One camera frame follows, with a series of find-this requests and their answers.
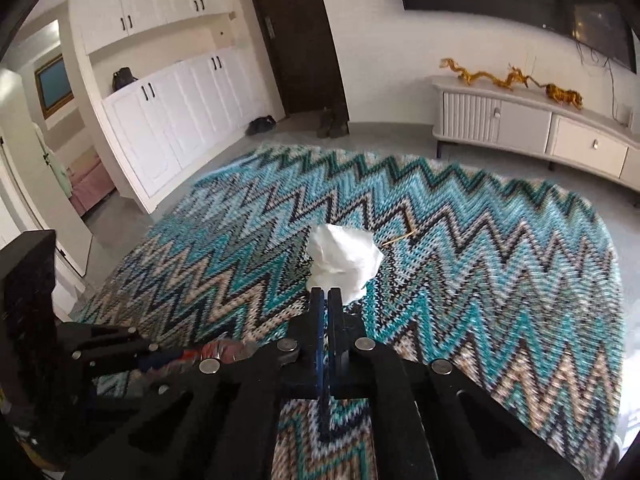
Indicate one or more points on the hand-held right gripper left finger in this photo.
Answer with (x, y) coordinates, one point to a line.
(316, 330)

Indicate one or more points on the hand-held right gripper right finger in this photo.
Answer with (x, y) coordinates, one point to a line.
(336, 330)

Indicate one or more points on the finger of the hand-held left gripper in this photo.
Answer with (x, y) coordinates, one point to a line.
(110, 342)
(130, 390)

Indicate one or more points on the white tissue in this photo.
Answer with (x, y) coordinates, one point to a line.
(345, 260)

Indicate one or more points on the red snack packet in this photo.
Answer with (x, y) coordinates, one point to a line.
(220, 351)

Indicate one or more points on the thin wooden stick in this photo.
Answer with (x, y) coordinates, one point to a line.
(400, 237)

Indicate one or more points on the white door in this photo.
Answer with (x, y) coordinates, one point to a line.
(30, 185)

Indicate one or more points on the teal zigzag rug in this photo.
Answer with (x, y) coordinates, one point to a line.
(450, 260)

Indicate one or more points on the pink bench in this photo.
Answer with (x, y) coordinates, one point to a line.
(87, 185)

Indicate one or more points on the dark boot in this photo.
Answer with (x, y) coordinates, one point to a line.
(324, 124)
(341, 125)

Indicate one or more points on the dark shoe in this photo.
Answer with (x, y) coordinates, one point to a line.
(261, 126)

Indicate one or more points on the wooden framed window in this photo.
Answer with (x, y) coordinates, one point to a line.
(52, 85)

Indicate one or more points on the white built-in cabinet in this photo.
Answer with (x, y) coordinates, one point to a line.
(175, 110)

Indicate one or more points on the black bag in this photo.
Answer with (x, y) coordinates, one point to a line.
(124, 80)

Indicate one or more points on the white television cabinet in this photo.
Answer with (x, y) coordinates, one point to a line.
(525, 125)

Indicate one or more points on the gold dragon figurine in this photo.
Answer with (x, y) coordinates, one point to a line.
(480, 76)

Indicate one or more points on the dark wooden door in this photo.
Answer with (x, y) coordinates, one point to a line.
(295, 35)

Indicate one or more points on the gold tiger figurine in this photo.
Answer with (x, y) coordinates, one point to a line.
(565, 95)

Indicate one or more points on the white wall socket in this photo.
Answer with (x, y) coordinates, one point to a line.
(625, 113)

